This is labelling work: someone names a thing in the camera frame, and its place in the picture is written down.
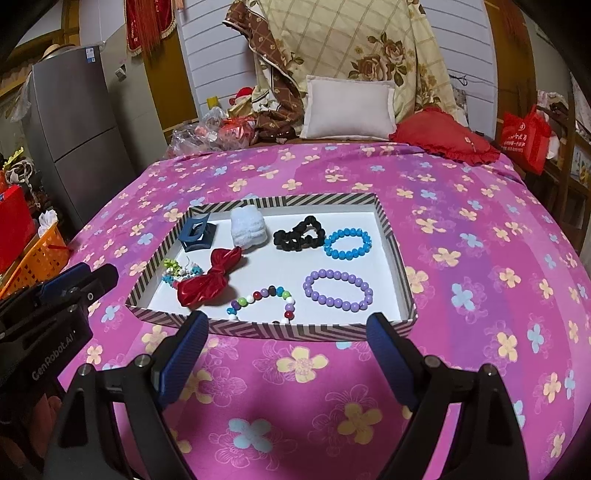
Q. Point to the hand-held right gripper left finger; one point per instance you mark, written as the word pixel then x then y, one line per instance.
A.
pixel 184 355

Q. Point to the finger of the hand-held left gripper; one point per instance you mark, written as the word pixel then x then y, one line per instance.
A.
pixel 99 281
pixel 64 279

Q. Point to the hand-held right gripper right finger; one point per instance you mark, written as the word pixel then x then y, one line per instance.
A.
pixel 392 360

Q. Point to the red satin bow scrunchie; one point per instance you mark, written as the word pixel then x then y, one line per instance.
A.
pixel 205 286

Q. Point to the striped cardboard tray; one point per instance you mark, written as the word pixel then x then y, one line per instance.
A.
pixel 277 272

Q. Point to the black scrunchie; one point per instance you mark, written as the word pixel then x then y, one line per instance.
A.
pixel 286 240

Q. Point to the person's left hand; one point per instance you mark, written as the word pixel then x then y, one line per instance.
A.
pixel 46 417

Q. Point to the orange plastic basket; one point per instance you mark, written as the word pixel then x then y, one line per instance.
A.
pixel 41 258

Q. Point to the red box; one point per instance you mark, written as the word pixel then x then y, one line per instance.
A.
pixel 16 226

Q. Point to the pink floral bedsheet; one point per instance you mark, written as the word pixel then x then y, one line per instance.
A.
pixel 461 277

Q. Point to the dark blue hair claw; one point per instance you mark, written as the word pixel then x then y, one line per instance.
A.
pixel 196 233

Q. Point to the patterned cloth bag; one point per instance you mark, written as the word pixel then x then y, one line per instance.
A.
pixel 16 166

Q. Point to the grey refrigerator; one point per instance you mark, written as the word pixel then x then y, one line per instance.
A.
pixel 78 138

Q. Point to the white fluffy scrunchie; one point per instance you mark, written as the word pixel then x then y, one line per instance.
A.
pixel 249 228

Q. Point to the clear plastic bag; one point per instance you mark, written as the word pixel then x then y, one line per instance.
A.
pixel 198 136

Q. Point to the yellow cup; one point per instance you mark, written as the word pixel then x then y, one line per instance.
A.
pixel 212 102

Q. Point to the straw hat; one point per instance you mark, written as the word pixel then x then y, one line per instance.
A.
pixel 51 51

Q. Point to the red frilled cushion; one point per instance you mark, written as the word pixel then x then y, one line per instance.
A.
pixel 443 136

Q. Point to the red santa toy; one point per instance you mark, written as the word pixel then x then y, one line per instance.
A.
pixel 241 99

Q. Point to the wooden shelf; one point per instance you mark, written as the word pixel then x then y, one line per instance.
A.
pixel 568 175

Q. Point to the white pillow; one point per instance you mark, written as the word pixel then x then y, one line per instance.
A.
pixel 346 108

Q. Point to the red shopping bag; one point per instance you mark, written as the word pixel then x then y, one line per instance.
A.
pixel 526 138

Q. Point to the floral folded quilt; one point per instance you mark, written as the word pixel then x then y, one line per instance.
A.
pixel 341 32

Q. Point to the grey wall plug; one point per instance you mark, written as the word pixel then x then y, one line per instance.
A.
pixel 121 74

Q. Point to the red fringed wall hanging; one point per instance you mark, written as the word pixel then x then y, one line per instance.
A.
pixel 150 23

